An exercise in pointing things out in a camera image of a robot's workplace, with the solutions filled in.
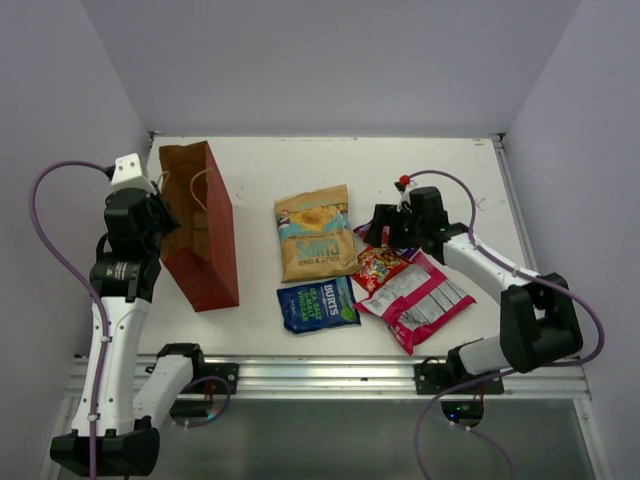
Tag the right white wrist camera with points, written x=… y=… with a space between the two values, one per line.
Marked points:
x=404 y=185

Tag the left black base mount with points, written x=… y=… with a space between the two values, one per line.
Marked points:
x=218 y=373

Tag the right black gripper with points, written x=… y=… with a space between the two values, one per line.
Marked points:
x=386 y=214

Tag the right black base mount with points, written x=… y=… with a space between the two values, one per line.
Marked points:
x=433 y=376

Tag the red paper bag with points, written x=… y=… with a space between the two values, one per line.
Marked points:
x=200 y=255

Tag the aluminium right side rail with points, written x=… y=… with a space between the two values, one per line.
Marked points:
x=499 y=149

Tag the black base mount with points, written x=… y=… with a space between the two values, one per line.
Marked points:
x=433 y=376
x=218 y=373

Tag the aluminium front rail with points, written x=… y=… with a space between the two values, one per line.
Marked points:
x=327 y=377

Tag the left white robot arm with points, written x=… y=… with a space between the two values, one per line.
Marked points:
x=116 y=429

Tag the aluminium rail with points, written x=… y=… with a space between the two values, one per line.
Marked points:
x=499 y=149
x=327 y=377

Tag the tan kettle chips bag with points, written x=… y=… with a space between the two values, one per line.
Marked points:
x=315 y=235

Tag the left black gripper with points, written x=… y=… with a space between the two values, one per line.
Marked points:
x=169 y=220

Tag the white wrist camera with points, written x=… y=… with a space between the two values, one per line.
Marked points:
x=129 y=172
x=404 y=185

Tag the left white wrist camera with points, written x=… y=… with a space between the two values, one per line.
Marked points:
x=129 y=172

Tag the pink foil snack bag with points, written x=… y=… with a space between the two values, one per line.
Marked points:
x=416 y=303

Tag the blue Burts crisps bag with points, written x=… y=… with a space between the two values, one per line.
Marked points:
x=317 y=306

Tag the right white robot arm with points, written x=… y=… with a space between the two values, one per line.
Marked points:
x=538 y=323

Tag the red snack packet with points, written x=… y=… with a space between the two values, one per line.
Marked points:
x=377 y=267

